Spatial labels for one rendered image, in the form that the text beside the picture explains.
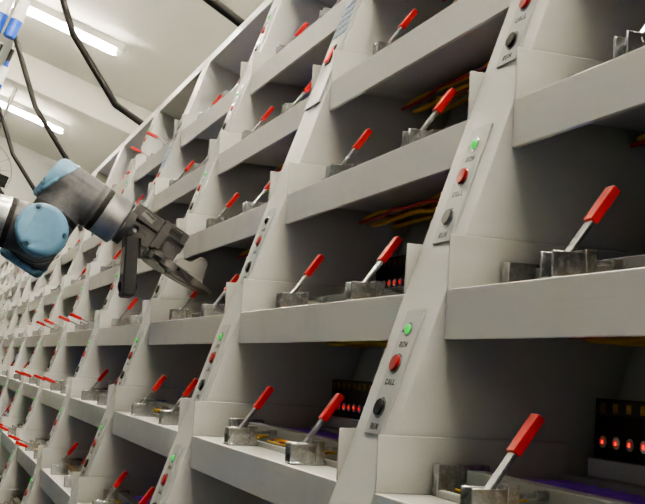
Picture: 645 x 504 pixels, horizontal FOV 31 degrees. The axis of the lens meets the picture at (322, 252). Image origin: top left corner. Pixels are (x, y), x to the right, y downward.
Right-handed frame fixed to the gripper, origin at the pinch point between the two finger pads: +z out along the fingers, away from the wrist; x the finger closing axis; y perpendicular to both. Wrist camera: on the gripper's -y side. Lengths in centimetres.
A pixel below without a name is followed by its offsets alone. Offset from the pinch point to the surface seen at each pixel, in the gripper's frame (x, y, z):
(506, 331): -136, -12, -1
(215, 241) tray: -11.2, 7.4, -5.1
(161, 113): 156, 69, -18
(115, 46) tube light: 485, 180, -46
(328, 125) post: -54, 23, -7
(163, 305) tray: 15.6, -4.0, -2.7
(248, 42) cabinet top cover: 59, 70, -15
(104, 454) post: 15.9, -35.2, 4.0
